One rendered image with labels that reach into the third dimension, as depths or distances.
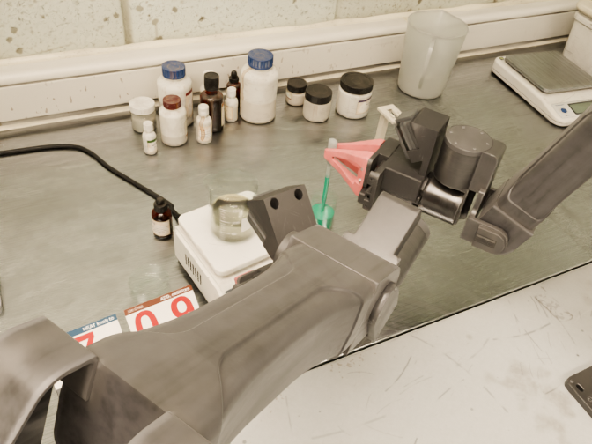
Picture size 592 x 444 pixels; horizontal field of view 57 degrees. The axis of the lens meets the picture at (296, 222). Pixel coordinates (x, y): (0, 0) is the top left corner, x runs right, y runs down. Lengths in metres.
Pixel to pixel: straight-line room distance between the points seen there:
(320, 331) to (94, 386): 0.13
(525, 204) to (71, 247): 0.62
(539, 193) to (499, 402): 0.27
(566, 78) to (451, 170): 0.76
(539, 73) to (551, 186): 0.74
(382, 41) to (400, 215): 0.88
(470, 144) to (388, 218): 0.26
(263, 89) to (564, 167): 0.58
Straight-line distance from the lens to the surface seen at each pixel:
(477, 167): 0.69
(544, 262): 0.95
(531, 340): 0.84
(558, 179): 0.67
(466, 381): 0.76
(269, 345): 0.25
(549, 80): 1.38
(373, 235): 0.44
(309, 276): 0.32
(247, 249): 0.71
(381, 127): 0.96
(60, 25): 1.08
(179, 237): 0.76
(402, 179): 0.71
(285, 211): 0.47
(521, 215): 0.69
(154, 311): 0.72
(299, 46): 1.18
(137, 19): 1.10
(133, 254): 0.83
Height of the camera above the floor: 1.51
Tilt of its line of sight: 44 degrees down
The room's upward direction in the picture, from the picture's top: 8 degrees clockwise
